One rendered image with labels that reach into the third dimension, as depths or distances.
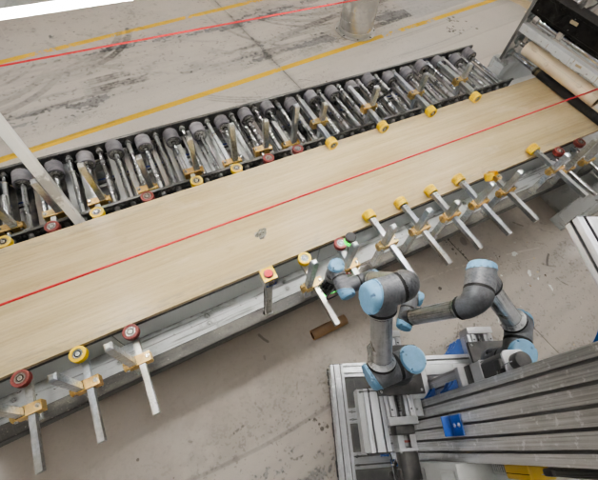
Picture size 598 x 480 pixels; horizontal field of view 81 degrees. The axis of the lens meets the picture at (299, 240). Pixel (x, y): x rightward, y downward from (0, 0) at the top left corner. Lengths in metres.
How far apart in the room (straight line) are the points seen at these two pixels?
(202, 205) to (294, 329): 1.22
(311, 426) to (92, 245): 1.83
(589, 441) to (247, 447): 2.05
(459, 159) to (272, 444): 2.40
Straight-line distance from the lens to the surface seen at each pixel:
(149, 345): 2.29
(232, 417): 2.75
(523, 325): 1.88
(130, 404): 2.90
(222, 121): 2.90
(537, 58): 4.09
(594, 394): 1.10
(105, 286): 2.18
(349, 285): 1.66
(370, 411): 1.86
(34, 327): 2.25
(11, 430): 2.38
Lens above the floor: 2.73
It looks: 59 degrees down
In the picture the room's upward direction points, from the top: 9 degrees clockwise
